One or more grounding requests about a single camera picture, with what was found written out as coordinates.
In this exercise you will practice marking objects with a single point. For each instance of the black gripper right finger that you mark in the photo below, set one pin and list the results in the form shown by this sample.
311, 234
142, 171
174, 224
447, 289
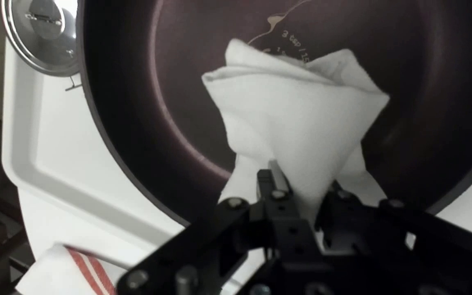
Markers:
356, 224

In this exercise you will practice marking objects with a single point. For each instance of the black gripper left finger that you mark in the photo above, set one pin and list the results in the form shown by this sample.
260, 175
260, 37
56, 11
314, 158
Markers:
279, 219

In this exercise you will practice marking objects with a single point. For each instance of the steel pot lid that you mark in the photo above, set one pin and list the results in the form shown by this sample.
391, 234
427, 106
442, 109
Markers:
40, 39

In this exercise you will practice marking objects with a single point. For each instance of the white red striped cloth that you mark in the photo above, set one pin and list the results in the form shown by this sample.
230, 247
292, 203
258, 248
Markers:
56, 273

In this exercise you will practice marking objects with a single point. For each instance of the white towel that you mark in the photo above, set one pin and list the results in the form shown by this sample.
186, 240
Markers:
296, 121

